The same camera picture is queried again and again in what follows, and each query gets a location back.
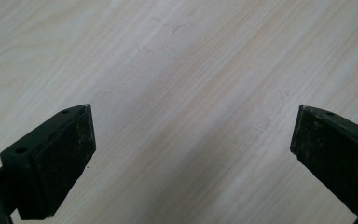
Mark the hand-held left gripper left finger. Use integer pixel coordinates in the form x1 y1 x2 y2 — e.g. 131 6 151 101
0 104 97 221

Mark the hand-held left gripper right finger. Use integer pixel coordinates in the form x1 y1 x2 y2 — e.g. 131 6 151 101
289 105 358 224

